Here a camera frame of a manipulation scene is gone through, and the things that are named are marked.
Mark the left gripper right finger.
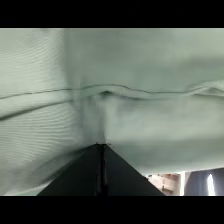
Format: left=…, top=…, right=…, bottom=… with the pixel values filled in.
left=101, top=143, right=165, bottom=197

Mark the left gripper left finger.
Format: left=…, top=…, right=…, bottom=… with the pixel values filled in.
left=36, top=143, right=102, bottom=197

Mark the pale green T-shirt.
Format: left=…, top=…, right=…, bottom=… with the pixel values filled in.
left=0, top=28, right=224, bottom=197

